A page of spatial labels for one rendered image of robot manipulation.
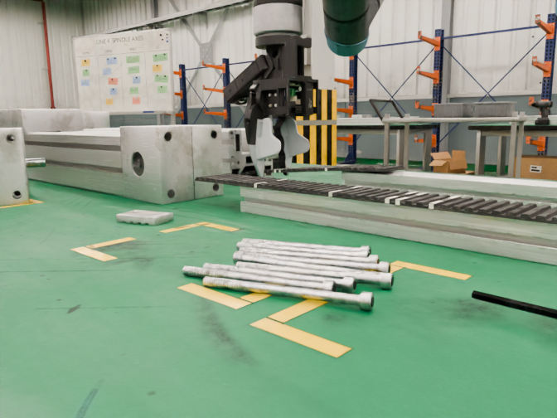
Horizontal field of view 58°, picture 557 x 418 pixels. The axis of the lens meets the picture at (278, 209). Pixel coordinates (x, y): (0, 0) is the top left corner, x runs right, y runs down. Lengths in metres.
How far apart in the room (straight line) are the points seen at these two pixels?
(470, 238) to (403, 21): 8.97
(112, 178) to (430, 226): 0.45
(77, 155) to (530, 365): 0.70
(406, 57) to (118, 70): 4.90
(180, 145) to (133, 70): 6.06
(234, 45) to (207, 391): 11.82
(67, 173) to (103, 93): 6.16
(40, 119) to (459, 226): 0.78
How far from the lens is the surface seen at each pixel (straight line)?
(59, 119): 1.01
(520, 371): 0.24
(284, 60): 0.77
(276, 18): 0.77
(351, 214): 0.47
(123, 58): 6.80
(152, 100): 6.52
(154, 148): 0.63
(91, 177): 0.78
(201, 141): 0.66
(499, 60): 8.58
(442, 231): 0.42
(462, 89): 8.79
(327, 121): 4.13
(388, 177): 0.66
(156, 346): 0.25
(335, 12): 0.84
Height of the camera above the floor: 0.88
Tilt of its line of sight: 10 degrees down
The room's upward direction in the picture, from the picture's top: 1 degrees counter-clockwise
